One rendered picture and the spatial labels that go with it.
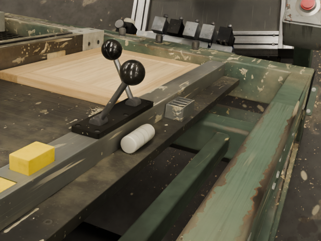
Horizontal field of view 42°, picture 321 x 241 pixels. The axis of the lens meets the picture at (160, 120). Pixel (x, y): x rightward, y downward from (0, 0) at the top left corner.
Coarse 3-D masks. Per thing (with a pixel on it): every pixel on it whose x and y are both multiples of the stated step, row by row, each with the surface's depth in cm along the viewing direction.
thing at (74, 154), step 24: (192, 72) 108; (216, 72) 117; (144, 96) 84; (168, 96) 86; (192, 96) 100; (144, 120) 76; (48, 144) 58; (72, 144) 58; (96, 144) 61; (120, 144) 69; (0, 168) 50; (48, 168) 51; (72, 168) 56; (0, 192) 45; (24, 192) 47; (48, 192) 52; (0, 216) 44
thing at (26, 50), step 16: (64, 32) 126; (80, 32) 129; (96, 32) 134; (0, 48) 97; (16, 48) 102; (32, 48) 107; (48, 48) 113; (64, 48) 120; (80, 48) 127; (0, 64) 98; (16, 64) 103
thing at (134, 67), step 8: (128, 64) 59; (136, 64) 59; (120, 72) 59; (128, 72) 58; (136, 72) 58; (144, 72) 59; (128, 80) 59; (136, 80) 59; (120, 88) 61; (112, 96) 62; (112, 104) 63; (104, 112) 63; (96, 120) 63; (104, 120) 65
